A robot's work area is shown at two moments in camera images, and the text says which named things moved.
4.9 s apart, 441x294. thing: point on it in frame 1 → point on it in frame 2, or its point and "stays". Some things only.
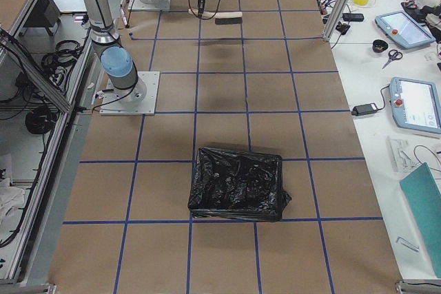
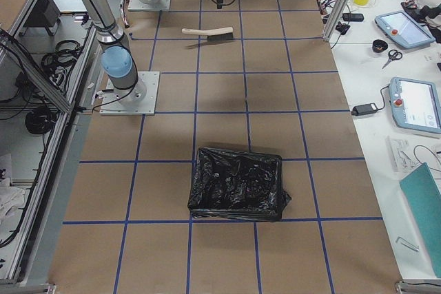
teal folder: x=423 y=195 stays
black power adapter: x=362 y=109 stays
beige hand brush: x=222 y=18 → x=216 y=34
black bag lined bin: x=235 y=186 stays
